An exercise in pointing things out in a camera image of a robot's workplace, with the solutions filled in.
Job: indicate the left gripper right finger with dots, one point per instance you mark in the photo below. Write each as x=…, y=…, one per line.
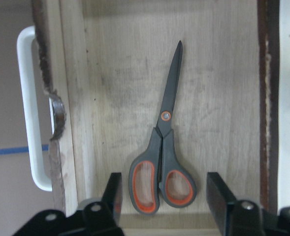
x=240, y=217

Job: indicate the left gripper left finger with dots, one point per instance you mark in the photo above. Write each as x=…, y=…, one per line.
x=93, y=217

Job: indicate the orange grey scissors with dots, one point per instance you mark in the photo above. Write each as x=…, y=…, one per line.
x=157, y=172

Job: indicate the white drawer handle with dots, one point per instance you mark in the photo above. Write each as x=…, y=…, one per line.
x=27, y=82

